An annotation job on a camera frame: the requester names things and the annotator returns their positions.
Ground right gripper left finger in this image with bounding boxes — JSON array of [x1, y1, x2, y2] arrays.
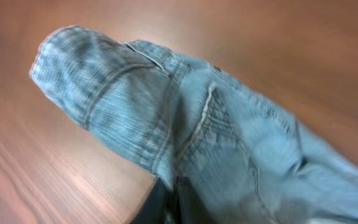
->
[[131, 179, 175, 224]]

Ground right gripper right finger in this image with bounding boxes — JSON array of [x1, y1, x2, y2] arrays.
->
[[177, 177, 216, 224]]

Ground light blue denim shorts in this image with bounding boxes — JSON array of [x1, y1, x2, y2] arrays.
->
[[30, 26, 358, 223]]

